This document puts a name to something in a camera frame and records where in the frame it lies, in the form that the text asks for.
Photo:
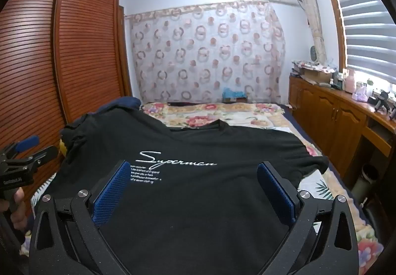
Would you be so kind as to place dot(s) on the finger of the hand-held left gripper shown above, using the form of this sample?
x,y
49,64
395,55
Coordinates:
x,y
27,140
43,156

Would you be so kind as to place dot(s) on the floral cloth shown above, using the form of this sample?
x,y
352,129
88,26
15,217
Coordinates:
x,y
312,64

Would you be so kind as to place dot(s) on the folded navy cloth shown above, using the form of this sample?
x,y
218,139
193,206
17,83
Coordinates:
x,y
126,103

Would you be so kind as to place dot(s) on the yellow cloth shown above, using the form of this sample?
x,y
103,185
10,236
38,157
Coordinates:
x,y
64,148

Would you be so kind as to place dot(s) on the black t-shirt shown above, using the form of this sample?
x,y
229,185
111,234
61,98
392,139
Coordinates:
x,y
185,200

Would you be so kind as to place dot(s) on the person's left hand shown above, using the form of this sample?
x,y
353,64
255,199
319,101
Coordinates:
x,y
19,210

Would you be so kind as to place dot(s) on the small round fan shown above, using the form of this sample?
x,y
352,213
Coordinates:
x,y
315,54

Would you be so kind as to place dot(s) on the palm leaf printed cloth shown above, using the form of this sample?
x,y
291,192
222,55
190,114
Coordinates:
x,y
320,190

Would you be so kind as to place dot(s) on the cardboard box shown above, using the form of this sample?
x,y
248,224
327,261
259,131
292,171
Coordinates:
x,y
318,77

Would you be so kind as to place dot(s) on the grey striped window blind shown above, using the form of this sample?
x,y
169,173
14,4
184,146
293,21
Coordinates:
x,y
365,30

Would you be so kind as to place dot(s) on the wooden louvered wardrobe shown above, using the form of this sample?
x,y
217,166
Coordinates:
x,y
77,46

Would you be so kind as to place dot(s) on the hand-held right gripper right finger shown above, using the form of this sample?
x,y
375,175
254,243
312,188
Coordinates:
x,y
277,194

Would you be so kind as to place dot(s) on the floral blanket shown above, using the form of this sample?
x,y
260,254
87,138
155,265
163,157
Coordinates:
x,y
201,117

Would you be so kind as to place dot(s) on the grey-green bin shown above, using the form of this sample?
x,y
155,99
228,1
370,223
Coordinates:
x,y
366,182

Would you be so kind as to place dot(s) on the circle patterned sheer curtain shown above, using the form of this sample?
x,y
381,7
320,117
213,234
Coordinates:
x,y
201,55

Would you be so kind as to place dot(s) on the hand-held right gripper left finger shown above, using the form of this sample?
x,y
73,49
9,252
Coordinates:
x,y
111,191

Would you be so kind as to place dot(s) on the tied beige curtain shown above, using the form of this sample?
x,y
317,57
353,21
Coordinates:
x,y
312,15

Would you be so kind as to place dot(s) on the pink jug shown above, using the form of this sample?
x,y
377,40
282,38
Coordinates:
x,y
349,81

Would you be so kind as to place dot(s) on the black chair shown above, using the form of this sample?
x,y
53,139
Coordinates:
x,y
380,219

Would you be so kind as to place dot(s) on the wooden sideboard cabinet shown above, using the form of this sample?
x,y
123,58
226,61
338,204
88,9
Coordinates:
x,y
328,114

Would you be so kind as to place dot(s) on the black tripod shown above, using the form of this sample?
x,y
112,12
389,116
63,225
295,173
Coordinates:
x,y
393,111
383,98

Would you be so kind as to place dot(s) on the wooden window frame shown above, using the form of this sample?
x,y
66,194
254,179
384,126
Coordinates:
x,y
335,24

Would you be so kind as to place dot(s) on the blue item on box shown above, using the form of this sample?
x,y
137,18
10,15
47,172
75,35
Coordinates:
x,y
233,95

